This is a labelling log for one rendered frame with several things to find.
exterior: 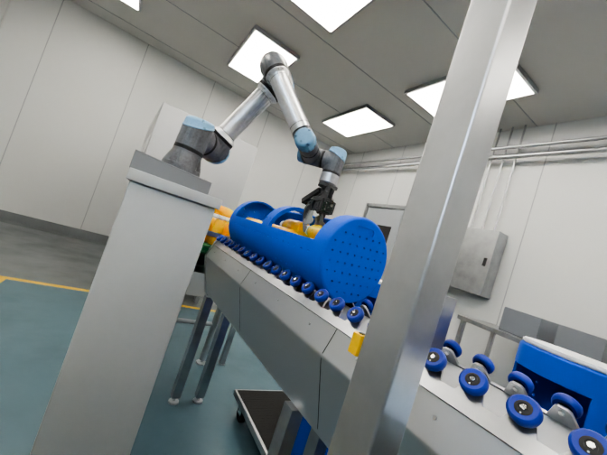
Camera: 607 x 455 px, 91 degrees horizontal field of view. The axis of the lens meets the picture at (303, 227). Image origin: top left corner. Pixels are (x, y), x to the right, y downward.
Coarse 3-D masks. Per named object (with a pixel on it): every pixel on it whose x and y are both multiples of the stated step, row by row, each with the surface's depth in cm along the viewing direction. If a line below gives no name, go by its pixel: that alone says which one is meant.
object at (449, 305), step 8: (448, 296) 72; (448, 304) 70; (448, 312) 70; (440, 320) 69; (448, 320) 71; (440, 328) 69; (448, 328) 71; (440, 336) 70; (432, 344) 68; (440, 344) 70
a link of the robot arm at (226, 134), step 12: (264, 84) 126; (252, 96) 128; (264, 96) 128; (240, 108) 128; (252, 108) 128; (264, 108) 131; (228, 120) 129; (240, 120) 129; (252, 120) 132; (216, 132) 127; (228, 132) 129; (240, 132) 132; (228, 144) 130; (204, 156) 127; (216, 156) 130; (228, 156) 137
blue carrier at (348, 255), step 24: (240, 216) 163; (264, 216) 170; (288, 216) 156; (240, 240) 148; (264, 240) 121; (288, 240) 105; (312, 240) 94; (336, 240) 90; (360, 240) 95; (384, 240) 101; (288, 264) 106; (312, 264) 91; (336, 264) 91; (360, 264) 96; (384, 264) 102; (336, 288) 92; (360, 288) 98
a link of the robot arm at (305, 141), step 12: (264, 60) 116; (276, 60) 113; (264, 72) 116; (276, 72) 113; (288, 72) 117; (276, 84) 113; (288, 84) 113; (276, 96) 114; (288, 96) 111; (288, 108) 110; (300, 108) 111; (288, 120) 111; (300, 120) 109; (300, 132) 106; (312, 132) 105; (300, 144) 106; (312, 144) 106; (312, 156) 114
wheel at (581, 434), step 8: (576, 432) 39; (584, 432) 39; (592, 432) 39; (568, 440) 39; (576, 440) 39; (584, 440) 38; (592, 440) 38; (600, 440) 38; (576, 448) 38; (584, 448) 38; (592, 448) 37; (600, 448) 37
